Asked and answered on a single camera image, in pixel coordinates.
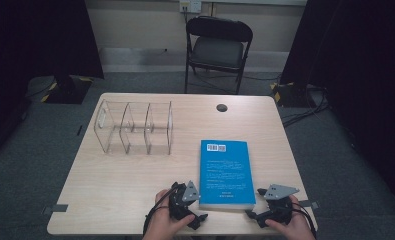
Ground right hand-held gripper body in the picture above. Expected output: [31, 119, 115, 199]
[256, 184, 301, 228]

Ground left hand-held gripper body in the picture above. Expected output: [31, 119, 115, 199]
[168, 180, 201, 221]

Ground blue paperback book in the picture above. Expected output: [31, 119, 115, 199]
[198, 139, 257, 211]

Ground person's left hand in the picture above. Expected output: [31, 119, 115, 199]
[142, 189, 197, 240]

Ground person's right hand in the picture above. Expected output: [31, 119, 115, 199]
[264, 194, 317, 240]

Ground grey tape strip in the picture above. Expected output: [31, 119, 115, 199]
[41, 203, 69, 216]
[298, 199, 320, 210]

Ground clear acrylic book rack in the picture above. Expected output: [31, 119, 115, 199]
[93, 99, 175, 156]

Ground black stand base striped tape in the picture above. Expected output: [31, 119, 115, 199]
[24, 74, 95, 105]
[269, 81, 319, 109]

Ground black folding chair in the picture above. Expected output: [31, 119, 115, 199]
[184, 15, 254, 96]

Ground black curtain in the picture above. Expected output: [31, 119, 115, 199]
[0, 0, 105, 166]
[279, 0, 395, 209]

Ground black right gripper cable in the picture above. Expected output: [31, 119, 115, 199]
[290, 200, 318, 240]

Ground black floor cables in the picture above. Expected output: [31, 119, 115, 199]
[280, 85, 331, 128]

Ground white wall outlet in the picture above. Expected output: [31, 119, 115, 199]
[179, 0, 203, 14]

